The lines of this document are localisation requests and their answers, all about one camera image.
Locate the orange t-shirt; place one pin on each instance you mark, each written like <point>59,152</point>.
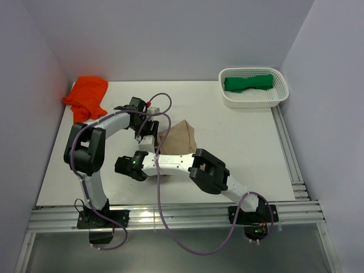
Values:
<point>85,98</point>

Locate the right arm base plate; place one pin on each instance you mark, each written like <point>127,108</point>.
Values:
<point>241,216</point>

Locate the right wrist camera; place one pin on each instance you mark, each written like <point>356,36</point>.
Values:
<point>147,144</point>

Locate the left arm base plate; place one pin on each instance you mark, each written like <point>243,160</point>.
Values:
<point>87,219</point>

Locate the aluminium rail frame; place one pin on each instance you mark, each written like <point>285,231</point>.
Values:
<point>301,211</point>

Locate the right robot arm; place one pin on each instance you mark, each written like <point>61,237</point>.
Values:
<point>208,173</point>

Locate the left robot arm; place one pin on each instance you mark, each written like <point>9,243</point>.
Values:
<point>85,154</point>

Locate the beige t-shirt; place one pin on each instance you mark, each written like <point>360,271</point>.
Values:
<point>180,140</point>

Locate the white plastic basket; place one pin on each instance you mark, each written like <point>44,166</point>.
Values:
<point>253,98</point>

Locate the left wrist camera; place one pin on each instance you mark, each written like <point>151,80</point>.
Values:
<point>152,110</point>

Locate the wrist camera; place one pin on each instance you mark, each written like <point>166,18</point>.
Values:
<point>152,110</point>
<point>147,144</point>

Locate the rolled green t-shirt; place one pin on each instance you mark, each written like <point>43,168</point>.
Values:
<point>240,84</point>

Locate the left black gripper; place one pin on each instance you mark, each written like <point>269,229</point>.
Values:
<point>153,131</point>

